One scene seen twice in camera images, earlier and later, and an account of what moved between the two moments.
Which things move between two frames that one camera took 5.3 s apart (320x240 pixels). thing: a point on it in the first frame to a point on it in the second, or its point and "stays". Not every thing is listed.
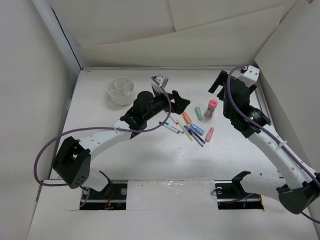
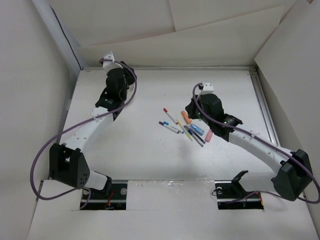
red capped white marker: (173, 120) stays
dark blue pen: (193, 136) stays
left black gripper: (179, 104) to (130, 76)
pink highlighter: (209, 133) stays
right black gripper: (221, 80) to (190, 109)
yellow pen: (184, 130) stays
